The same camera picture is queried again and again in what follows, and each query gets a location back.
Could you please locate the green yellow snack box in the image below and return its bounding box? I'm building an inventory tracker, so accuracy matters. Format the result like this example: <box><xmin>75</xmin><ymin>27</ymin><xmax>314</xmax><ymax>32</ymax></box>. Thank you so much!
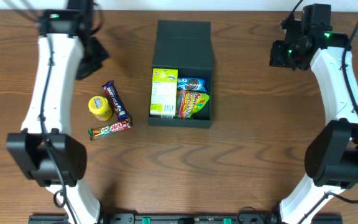
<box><xmin>149</xmin><ymin>68</ymin><xmax>178</xmax><ymax>116</ymax></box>

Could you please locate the black box with lid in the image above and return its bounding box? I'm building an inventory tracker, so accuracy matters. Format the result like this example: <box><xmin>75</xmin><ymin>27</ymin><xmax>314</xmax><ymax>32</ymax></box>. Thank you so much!
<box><xmin>148</xmin><ymin>20</ymin><xmax>214</xmax><ymax>128</ymax></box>

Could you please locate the colourful gummy candy bag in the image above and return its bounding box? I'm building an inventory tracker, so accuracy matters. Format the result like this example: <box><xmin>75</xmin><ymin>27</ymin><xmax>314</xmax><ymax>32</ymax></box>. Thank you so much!
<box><xmin>175</xmin><ymin>90</ymin><xmax>209</xmax><ymax>119</ymax></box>

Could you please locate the blue Oreo cookie pack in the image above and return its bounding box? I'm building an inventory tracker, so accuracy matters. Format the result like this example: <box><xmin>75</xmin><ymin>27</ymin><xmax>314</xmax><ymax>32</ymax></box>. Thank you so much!
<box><xmin>177</xmin><ymin>77</ymin><xmax>207</xmax><ymax>93</ymax></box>

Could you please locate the brown white snack box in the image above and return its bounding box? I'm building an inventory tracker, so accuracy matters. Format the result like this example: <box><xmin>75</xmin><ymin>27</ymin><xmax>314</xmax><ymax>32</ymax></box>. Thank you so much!
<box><xmin>161</xmin><ymin>114</ymin><xmax>175</xmax><ymax>119</ymax></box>

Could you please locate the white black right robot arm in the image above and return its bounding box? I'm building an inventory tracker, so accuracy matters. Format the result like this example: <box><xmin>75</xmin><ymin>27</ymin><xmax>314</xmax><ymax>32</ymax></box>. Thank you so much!
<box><xmin>264</xmin><ymin>4</ymin><xmax>358</xmax><ymax>223</ymax></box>

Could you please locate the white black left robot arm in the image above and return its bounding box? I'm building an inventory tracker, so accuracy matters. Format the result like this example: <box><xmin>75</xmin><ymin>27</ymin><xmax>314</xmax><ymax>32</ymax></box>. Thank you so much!
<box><xmin>6</xmin><ymin>0</ymin><xmax>108</xmax><ymax>223</ymax></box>

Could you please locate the purple Dairy Milk bar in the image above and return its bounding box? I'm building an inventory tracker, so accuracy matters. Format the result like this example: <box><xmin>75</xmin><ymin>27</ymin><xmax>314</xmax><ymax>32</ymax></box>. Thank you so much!
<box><xmin>102</xmin><ymin>80</ymin><xmax>129</xmax><ymax>121</ymax></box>

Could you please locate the yellow round candy tub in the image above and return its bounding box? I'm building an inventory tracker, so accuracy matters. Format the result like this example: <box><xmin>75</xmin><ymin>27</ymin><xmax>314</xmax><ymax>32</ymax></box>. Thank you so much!
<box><xmin>88</xmin><ymin>96</ymin><xmax>112</xmax><ymax>121</ymax></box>

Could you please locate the red KitKat bar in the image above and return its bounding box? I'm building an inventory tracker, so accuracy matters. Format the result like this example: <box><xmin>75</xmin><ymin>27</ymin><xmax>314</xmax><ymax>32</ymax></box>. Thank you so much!
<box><xmin>88</xmin><ymin>117</ymin><xmax>132</xmax><ymax>141</ymax></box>

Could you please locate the black mounting rail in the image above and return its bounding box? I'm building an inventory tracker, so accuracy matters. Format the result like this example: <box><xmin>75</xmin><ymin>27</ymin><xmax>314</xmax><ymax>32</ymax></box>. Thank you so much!
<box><xmin>28</xmin><ymin>212</ymin><xmax>343</xmax><ymax>224</ymax></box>

